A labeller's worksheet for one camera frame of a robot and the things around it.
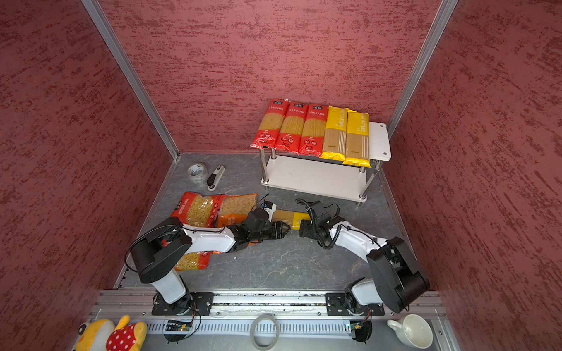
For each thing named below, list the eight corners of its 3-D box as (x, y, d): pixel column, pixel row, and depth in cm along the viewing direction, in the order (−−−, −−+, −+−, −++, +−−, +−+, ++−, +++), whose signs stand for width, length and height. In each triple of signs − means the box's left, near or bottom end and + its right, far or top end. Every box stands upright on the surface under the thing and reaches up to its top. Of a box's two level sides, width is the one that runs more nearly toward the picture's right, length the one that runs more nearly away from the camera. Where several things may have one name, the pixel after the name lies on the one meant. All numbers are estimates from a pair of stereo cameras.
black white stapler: (207, 190, 108) (204, 184, 104) (218, 169, 117) (216, 163, 113) (214, 191, 107) (211, 185, 103) (224, 170, 116) (222, 164, 113)
